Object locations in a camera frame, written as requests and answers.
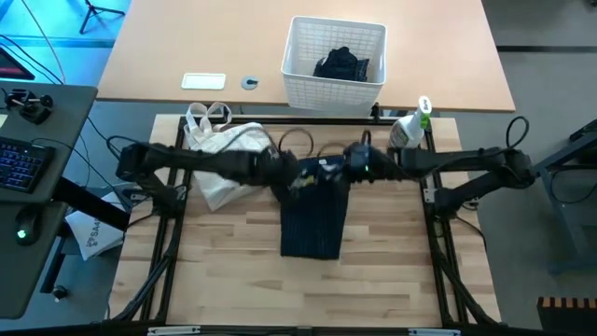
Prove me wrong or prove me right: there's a white metal bracket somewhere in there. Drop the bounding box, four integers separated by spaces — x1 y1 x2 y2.
146 325 201 336
408 328 462 336

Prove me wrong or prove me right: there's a black computer mouse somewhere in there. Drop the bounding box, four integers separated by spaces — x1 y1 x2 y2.
13 208 42 247

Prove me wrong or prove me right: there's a black desk clamp mount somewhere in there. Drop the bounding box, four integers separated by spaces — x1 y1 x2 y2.
3 87 55 126

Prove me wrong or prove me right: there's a dark grey metal stand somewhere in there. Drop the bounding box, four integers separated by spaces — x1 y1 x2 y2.
531 119 597 276

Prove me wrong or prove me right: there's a light wooden desk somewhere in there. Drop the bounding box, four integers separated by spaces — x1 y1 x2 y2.
95 0 517 114

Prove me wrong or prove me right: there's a wooden slatted crate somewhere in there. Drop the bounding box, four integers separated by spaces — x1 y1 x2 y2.
535 296 597 336

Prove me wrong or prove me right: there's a black aluminium table frame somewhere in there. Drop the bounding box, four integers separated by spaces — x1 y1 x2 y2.
109 114 503 330

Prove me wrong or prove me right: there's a black diagonal desk beam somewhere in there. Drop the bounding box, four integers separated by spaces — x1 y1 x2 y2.
53 175 132 233

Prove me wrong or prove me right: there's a black tripod stand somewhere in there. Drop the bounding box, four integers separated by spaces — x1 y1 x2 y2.
78 0 126 35

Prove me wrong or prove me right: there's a black red-edged screen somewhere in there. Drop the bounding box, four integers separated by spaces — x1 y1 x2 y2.
0 46 36 81

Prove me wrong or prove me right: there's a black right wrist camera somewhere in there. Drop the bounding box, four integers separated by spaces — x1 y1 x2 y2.
343 142 374 183

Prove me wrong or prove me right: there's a navy patterned garment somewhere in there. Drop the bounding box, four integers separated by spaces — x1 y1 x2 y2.
272 156 352 260

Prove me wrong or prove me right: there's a cream folded garment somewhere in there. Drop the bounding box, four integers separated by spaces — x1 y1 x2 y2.
183 101 277 212

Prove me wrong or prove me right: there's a dark grey desk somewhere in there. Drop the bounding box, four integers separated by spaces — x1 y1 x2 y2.
0 81 99 321

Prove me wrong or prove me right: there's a white rectangular card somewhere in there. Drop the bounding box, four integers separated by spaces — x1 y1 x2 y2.
180 72 228 91

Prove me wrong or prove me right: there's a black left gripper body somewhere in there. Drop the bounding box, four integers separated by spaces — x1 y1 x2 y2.
268 148 312 197

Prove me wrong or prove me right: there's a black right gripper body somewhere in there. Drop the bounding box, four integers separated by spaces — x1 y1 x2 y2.
371 149 410 184

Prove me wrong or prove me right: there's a black backlit keyboard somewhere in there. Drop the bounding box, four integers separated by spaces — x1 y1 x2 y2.
0 136 56 195

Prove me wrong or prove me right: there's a white laundry basket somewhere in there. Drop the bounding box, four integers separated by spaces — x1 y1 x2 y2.
280 16 388 118

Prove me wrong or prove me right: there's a grey floor cable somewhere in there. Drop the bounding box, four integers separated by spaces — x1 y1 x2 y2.
21 0 67 85

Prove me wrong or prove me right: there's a plain dark navy garment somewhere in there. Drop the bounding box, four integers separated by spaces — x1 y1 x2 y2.
312 46 360 81

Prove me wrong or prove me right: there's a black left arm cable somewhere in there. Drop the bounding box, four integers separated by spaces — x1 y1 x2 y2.
278 126 314 158

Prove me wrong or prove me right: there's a white spray bottle green trigger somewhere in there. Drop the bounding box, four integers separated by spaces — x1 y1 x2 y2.
387 95 434 150

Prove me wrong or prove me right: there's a white printed paper bag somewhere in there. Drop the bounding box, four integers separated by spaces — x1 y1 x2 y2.
64 189 126 261

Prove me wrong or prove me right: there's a blue plaid shirt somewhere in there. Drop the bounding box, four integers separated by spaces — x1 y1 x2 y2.
356 56 371 83

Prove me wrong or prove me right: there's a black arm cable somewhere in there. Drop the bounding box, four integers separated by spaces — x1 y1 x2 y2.
278 126 314 158
505 115 532 151

